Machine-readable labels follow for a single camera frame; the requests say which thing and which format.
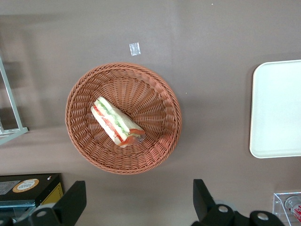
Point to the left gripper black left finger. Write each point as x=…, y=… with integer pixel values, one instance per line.
x=73, y=200

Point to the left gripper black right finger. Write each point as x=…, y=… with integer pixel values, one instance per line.
x=204, y=207

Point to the triangle vegetable sandwich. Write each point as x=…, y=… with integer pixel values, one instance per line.
x=113, y=120

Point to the brown round wicker basket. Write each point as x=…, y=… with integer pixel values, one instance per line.
x=150, y=106

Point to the beige plastic tray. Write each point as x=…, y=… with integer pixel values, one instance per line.
x=277, y=108

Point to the black food warmer appliance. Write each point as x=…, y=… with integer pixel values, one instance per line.
x=47, y=186

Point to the clear acrylic bottle rack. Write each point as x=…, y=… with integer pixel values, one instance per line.
x=278, y=204

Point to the red cola bottle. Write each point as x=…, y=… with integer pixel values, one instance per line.
x=295, y=208

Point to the clear tape piece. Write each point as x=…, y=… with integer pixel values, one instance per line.
x=134, y=49

